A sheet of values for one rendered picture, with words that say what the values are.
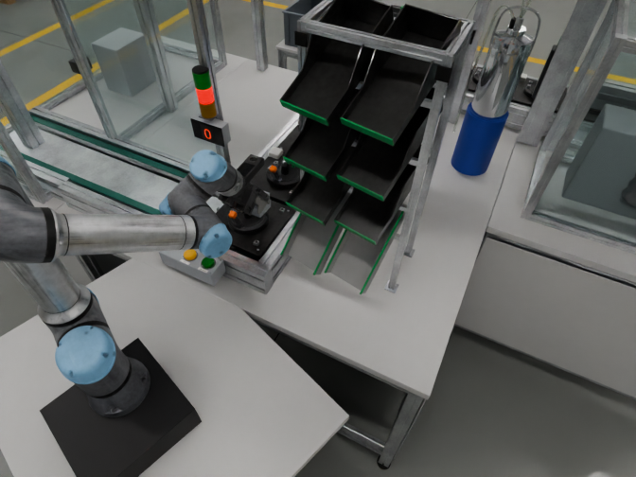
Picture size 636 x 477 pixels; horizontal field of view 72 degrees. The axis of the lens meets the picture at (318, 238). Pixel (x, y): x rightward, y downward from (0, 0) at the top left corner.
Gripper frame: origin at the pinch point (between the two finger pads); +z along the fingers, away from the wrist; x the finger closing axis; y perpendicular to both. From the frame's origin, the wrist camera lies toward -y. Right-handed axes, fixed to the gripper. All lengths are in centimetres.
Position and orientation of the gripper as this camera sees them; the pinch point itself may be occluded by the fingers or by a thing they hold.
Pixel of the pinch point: (260, 197)
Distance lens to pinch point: 135.1
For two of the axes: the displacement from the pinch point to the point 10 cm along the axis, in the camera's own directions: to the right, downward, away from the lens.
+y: -3.9, 9.2, -0.9
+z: 2.2, 1.8, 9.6
